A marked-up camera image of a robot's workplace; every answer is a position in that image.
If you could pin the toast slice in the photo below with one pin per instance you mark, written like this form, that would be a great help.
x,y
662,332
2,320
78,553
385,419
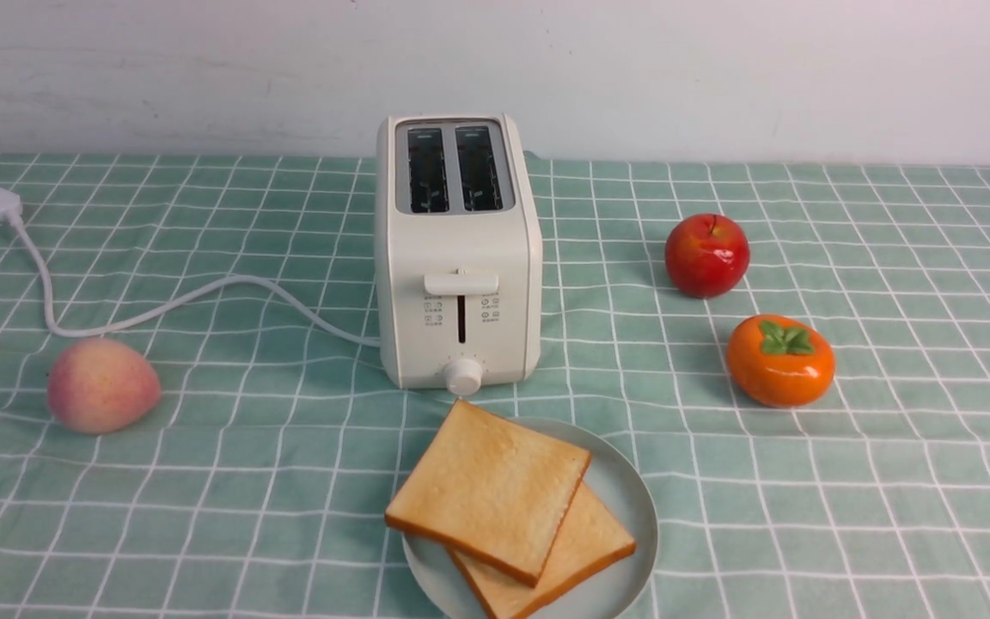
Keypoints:
x,y
491,489
590,540

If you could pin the pink peach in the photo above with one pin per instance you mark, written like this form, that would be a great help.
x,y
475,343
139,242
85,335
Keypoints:
x,y
98,386

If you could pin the green checkered tablecloth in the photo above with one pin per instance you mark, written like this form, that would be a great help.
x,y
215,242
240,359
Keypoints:
x,y
256,487

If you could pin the white two-slot toaster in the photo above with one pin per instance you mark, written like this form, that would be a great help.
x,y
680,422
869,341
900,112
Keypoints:
x,y
458,253

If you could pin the light green round plate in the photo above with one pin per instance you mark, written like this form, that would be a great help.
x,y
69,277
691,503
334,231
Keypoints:
x,y
608,594

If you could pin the red apple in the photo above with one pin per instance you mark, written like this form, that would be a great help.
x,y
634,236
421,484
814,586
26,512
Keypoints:
x,y
706,255

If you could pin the orange persimmon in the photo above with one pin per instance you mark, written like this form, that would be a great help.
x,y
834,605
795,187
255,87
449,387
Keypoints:
x,y
780,362

